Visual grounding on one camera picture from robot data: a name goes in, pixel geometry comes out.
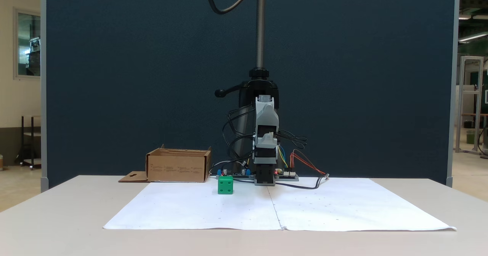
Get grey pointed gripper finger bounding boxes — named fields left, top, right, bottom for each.
left=255, top=132, right=278, bottom=149

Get green dice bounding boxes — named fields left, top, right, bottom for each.
left=218, top=176, right=234, bottom=195

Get blue circuit board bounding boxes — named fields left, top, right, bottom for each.
left=216, top=168, right=254, bottom=179

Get brown cardboard box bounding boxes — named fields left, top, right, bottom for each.
left=119, top=144, right=212, bottom=183

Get large white paper sheet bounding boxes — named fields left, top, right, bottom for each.
left=103, top=178, right=457, bottom=232

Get dark blue partition panel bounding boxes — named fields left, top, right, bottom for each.
left=41, top=0, right=460, bottom=190

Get long ceiling light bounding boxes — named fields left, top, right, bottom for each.
left=459, top=31, right=488, bottom=43

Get black shelf rack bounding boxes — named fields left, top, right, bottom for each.
left=15, top=115, right=42, bottom=170

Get short looped black servo cable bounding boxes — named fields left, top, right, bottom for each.
left=276, top=130, right=308, bottom=150

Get circuit board with orange wires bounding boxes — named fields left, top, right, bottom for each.
left=274, top=168, right=299, bottom=181

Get orange wire bundle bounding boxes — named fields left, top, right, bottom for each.
left=290, top=149, right=327, bottom=176

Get long black servo cable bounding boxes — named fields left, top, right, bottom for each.
left=222, top=104, right=257, bottom=170

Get black cable with white connector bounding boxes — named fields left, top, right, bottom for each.
left=267, top=174, right=330, bottom=190

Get black metal camera stand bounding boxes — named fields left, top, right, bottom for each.
left=215, top=0, right=280, bottom=166

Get aluminium profile frame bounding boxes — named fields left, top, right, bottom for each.
left=455, top=56, right=485, bottom=156

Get framed wall window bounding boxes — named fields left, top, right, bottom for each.
left=14, top=8, right=41, bottom=80

